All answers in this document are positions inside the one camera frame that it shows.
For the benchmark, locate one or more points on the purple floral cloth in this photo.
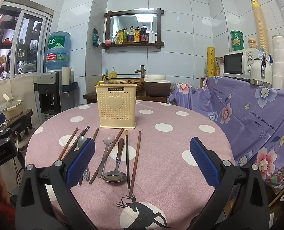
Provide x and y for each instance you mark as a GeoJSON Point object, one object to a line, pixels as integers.
{"type": "Point", "coordinates": [247, 119]}

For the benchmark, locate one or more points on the bamboo style faucet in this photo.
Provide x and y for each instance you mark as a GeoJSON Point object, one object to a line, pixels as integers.
{"type": "Point", "coordinates": [142, 71]}

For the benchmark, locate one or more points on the tall stack of paper cups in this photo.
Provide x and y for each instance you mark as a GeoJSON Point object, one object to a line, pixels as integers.
{"type": "Point", "coordinates": [258, 24]}

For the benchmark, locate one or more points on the beige plastic utensil holder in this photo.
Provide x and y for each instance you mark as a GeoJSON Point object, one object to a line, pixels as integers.
{"type": "Point", "coordinates": [115, 110]}

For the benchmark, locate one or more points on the grey water dispenser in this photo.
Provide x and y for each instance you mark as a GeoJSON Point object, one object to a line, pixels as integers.
{"type": "Point", "coordinates": [48, 93]}

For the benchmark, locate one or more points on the purple label sauce bottle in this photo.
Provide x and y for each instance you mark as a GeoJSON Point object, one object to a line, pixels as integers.
{"type": "Point", "coordinates": [131, 36]}

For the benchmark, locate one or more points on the glass jar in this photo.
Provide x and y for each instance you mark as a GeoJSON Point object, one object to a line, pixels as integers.
{"type": "Point", "coordinates": [219, 67]}

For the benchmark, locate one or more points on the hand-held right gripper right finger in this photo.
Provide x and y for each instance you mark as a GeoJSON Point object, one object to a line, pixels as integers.
{"type": "Point", "coordinates": [204, 159]}

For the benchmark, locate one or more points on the green snack packet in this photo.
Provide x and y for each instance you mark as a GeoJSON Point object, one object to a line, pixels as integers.
{"type": "Point", "coordinates": [115, 40]}

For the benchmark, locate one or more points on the cream pot with glass lid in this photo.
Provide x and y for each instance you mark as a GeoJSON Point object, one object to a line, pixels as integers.
{"type": "Point", "coordinates": [6, 109]}

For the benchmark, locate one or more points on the wooden framed mirror shelf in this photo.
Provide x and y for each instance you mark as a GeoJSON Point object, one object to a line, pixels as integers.
{"type": "Point", "coordinates": [132, 13]}

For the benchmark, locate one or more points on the brown sauce bottle yellow label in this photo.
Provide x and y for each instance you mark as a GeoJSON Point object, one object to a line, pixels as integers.
{"type": "Point", "coordinates": [137, 36]}

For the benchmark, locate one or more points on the dark wooden counter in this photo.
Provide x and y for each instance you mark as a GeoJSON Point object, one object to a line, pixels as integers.
{"type": "Point", "coordinates": [153, 99]}

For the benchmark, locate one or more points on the white microwave oven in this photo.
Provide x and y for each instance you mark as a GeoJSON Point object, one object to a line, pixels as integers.
{"type": "Point", "coordinates": [237, 63]}

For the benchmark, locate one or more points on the green wall-hung holder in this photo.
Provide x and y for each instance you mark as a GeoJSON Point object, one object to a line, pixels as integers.
{"type": "Point", "coordinates": [96, 38]}

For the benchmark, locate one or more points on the dark wooden stool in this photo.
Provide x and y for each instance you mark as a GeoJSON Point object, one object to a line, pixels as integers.
{"type": "Point", "coordinates": [28, 119]}

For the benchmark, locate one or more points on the cream electric kettle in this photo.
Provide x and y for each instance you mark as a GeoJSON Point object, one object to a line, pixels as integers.
{"type": "Point", "coordinates": [260, 73]}

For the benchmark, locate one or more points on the white plastic bottle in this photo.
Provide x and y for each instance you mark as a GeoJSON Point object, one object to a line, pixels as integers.
{"type": "Point", "coordinates": [152, 37]}

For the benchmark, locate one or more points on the woven pattern sink basin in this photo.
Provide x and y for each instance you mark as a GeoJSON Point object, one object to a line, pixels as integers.
{"type": "Point", "coordinates": [139, 82]}

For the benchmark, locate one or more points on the blue water jug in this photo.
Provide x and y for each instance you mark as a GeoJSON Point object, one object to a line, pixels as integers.
{"type": "Point", "coordinates": [58, 52]}

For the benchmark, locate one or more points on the white and blue cup holder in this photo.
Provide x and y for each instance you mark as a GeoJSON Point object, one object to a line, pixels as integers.
{"type": "Point", "coordinates": [69, 81]}

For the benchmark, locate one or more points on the brown and white rice cooker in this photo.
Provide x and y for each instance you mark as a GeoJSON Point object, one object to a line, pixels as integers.
{"type": "Point", "coordinates": [157, 86]}

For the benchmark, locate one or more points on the black chopstick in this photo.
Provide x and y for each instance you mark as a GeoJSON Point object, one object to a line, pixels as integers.
{"type": "Point", "coordinates": [127, 160]}

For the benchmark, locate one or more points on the pink polka dot tablecloth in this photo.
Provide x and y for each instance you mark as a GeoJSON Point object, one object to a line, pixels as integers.
{"type": "Point", "coordinates": [161, 148]}

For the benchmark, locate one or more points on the shiny metal spoon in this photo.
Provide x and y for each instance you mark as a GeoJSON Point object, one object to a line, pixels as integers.
{"type": "Point", "coordinates": [82, 141]}

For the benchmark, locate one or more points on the brown wooden chopstick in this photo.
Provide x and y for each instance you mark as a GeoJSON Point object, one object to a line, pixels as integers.
{"type": "Point", "coordinates": [71, 146]}
{"type": "Point", "coordinates": [120, 133]}
{"type": "Point", "coordinates": [96, 133]}
{"type": "Point", "coordinates": [69, 143]}
{"type": "Point", "coordinates": [136, 163]}

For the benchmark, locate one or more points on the brown wooden spoon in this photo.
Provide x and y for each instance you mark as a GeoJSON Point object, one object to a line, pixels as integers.
{"type": "Point", "coordinates": [114, 177]}

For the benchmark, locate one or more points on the small pink bowl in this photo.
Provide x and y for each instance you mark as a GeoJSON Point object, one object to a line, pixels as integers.
{"type": "Point", "coordinates": [108, 42]}

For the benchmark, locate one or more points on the cardboard box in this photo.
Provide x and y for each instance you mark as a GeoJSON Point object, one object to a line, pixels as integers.
{"type": "Point", "coordinates": [282, 210]}

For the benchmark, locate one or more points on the dark soy sauce bottle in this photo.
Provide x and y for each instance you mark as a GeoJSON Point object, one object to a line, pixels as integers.
{"type": "Point", "coordinates": [144, 34]}

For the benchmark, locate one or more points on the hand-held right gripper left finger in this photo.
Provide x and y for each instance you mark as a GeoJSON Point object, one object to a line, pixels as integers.
{"type": "Point", "coordinates": [80, 160]}

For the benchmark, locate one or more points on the yellow seasoning packet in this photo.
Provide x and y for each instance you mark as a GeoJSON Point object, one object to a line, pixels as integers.
{"type": "Point", "coordinates": [121, 37]}

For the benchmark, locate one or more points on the beige cloth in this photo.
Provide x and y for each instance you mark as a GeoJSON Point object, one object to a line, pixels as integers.
{"type": "Point", "coordinates": [19, 88]}

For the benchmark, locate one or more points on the brown chopstick with dark tip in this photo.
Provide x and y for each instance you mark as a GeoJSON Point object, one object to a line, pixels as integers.
{"type": "Point", "coordinates": [85, 129]}

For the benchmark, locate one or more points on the green stacked jars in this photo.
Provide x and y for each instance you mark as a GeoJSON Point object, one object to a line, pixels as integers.
{"type": "Point", "coordinates": [237, 40]}

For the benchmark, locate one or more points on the yellow cooking oil bottle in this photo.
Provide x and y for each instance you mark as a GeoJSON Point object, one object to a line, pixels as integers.
{"type": "Point", "coordinates": [125, 37]}

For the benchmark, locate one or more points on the yellow soap pump bottle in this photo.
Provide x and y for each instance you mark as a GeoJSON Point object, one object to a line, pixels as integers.
{"type": "Point", "coordinates": [112, 73]}

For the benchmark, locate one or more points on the yellow patterned roll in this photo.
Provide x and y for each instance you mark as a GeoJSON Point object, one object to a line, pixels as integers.
{"type": "Point", "coordinates": [210, 62]}

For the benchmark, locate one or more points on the jar with yellow lid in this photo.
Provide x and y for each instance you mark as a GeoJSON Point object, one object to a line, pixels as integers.
{"type": "Point", "coordinates": [252, 43]}

